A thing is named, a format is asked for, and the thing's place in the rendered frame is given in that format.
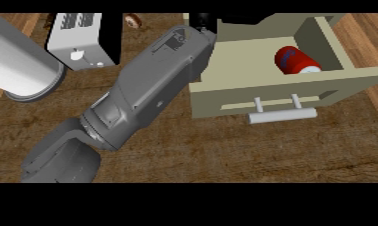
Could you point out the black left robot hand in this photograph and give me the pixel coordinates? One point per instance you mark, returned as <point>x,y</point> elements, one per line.
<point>201,21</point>

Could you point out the beige drawer front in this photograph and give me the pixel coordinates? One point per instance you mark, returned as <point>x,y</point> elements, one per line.
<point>216,101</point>

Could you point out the red can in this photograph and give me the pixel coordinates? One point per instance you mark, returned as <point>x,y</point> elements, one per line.
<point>294,59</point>

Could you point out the beige wooden drawer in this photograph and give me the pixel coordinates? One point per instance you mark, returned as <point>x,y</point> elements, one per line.
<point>241,60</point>

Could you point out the white toaster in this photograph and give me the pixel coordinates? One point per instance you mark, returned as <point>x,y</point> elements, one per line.
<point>79,41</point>

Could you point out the small brown round pastry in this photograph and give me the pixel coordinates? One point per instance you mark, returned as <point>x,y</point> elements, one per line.
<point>132,21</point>

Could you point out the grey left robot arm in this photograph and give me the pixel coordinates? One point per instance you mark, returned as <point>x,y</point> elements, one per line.
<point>148,83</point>

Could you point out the pale grey cylinder appliance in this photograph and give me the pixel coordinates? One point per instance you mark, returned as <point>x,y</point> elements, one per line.
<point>23,66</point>

